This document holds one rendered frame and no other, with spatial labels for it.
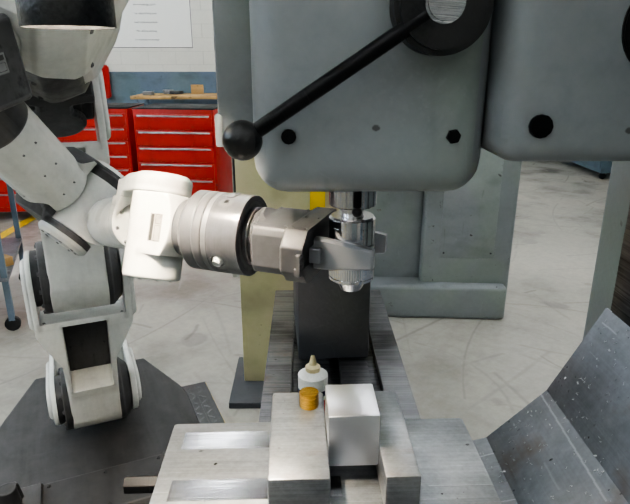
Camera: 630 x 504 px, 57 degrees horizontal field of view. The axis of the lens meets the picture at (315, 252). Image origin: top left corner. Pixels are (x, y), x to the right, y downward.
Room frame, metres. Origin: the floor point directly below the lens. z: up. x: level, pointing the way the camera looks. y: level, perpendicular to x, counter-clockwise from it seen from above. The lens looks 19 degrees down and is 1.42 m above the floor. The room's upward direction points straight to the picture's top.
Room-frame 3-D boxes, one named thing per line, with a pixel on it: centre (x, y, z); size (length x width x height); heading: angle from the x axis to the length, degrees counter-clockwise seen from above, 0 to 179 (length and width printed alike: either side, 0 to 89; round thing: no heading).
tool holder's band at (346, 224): (0.56, -0.04, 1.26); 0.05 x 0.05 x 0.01
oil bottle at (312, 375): (0.68, 0.00, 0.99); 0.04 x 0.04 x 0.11
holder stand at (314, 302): (0.98, -0.02, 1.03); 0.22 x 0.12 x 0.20; 4
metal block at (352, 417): (0.52, -0.04, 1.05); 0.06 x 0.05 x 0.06; 2
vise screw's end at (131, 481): (0.51, 0.19, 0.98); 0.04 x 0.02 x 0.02; 92
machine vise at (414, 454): (0.52, -0.01, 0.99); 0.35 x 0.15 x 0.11; 92
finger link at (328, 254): (0.53, -0.03, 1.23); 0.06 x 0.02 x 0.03; 70
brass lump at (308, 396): (0.57, 0.01, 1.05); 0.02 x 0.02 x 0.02
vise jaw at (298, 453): (0.52, 0.02, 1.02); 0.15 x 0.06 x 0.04; 2
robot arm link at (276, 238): (0.59, 0.05, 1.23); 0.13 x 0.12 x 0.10; 161
